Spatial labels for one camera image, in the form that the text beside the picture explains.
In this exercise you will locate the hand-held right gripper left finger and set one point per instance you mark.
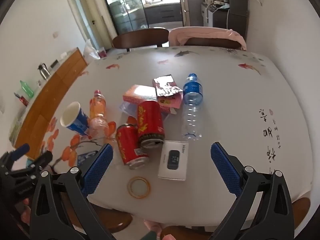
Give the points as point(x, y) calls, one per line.
point(97, 170)

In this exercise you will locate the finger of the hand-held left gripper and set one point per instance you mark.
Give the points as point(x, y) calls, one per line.
point(42, 160)
point(20, 150)

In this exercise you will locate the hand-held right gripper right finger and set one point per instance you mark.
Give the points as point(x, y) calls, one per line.
point(225, 170)

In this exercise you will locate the red drink can with barcode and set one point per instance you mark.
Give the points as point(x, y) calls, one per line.
point(128, 145)

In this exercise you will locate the pink packet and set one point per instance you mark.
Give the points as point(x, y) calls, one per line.
point(171, 102)

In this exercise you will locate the person's left hand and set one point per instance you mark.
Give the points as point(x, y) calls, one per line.
point(25, 217)

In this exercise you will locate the blue plastic wrapper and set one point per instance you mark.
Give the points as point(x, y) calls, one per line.
point(85, 157)

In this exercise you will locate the clear tape roll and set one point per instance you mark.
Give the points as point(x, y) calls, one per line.
point(128, 187)

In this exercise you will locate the blue paper cup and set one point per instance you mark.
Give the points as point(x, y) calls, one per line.
point(80, 123)

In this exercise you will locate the small red packet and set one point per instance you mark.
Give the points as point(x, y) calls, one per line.
point(23, 100)

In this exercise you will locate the white remote control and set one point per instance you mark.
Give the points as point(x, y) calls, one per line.
point(172, 170)

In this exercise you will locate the orange wooden sideboard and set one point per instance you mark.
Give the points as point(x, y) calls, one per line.
point(50, 97)

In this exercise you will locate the green plastic bottle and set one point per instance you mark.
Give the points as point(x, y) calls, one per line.
point(26, 89)

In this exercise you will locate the orange label plastic bottle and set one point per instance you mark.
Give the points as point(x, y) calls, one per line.
point(98, 107)

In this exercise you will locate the clear plastic wrapper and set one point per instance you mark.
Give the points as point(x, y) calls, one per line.
point(126, 108)

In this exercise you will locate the tall red drink can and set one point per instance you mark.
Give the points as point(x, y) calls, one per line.
point(150, 122)

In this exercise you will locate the clear water bottle blue label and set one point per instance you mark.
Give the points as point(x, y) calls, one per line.
point(192, 105)

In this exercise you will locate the pink slipper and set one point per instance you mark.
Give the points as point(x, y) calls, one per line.
point(152, 226)

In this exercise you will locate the steel kettle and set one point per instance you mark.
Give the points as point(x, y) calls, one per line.
point(44, 72)

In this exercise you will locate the pink cardboard box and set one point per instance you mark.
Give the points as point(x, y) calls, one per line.
point(138, 93)

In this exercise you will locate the torn foil snack packet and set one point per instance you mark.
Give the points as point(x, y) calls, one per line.
point(165, 85)

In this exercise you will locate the white plastic bag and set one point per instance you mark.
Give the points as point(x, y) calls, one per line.
point(90, 51)

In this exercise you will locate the brown chair under pink cloth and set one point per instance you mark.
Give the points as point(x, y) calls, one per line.
point(212, 42)

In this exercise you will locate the dark brown wooden chair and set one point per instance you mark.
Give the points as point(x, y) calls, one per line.
point(140, 38)

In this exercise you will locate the pink cloth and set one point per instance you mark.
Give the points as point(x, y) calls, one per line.
point(200, 32)

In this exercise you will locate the white door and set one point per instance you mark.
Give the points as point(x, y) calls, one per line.
point(85, 17)

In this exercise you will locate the white appliance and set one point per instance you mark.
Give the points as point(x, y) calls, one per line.
point(207, 17)

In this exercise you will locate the glass display cabinet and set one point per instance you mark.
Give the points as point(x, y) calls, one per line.
point(125, 10)

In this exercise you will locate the dark tall cabinet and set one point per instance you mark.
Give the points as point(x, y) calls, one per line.
point(237, 5)

